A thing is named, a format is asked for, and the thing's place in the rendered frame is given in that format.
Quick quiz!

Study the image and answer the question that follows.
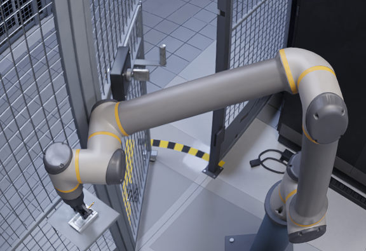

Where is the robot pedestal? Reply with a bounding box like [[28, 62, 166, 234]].
[[224, 202, 290, 251]]

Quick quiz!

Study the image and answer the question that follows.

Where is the white tray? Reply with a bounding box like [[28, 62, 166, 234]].
[[67, 207, 100, 233]]

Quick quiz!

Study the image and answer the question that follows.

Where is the dark grey cage post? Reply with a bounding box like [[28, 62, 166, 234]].
[[202, 0, 236, 181]]

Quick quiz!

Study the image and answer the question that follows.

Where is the steel thumb-turn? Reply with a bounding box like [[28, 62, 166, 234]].
[[122, 67, 151, 82]]

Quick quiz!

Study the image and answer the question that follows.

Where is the dark lock box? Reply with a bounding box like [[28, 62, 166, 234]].
[[109, 46, 132, 104]]

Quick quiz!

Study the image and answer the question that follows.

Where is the grey mesh cage gate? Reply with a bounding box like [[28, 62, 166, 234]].
[[85, 0, 153, 245]]

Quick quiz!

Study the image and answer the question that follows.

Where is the grey mesh fence panel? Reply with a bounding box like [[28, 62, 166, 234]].
[[221, 0, 296, 160], [0, 0, 135, 251]]

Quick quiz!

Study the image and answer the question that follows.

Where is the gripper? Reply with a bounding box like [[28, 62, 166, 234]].
[[67, 196, 93, 221]]

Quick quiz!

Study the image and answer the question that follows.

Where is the black server cabinet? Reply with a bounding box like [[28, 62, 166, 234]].
[[278, 0, 366, 207]]

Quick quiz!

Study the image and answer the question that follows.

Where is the black cable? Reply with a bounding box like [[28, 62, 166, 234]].
[[250, 147, 296, 168]]

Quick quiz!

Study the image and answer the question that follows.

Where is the steel lever handle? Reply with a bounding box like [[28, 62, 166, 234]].
[[133, 43, 168, 69]]

